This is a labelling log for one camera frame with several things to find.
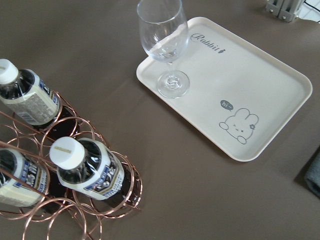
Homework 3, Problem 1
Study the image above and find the tea bottle cream label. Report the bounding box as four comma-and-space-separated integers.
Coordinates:
49, 136, 131, 208

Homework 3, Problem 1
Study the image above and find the copper wire bottle basket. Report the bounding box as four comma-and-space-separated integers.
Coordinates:
0, 96, 143, 240

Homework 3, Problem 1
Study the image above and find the dark tea bottle white cap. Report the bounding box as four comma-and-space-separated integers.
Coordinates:
0, 59, 80, 140

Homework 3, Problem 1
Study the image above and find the tea bottle white blue label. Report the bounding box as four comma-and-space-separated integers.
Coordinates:
0, 148, 65, 207

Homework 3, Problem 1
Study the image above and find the cream rabbit serving tray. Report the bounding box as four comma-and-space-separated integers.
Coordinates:
135, 16, 314, 163

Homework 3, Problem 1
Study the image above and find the clear wine glass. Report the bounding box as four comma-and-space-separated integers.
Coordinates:
136, 0, 190, 99

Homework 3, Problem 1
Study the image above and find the grey folded cloth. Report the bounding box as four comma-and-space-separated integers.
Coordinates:
304, 153, 320, 197

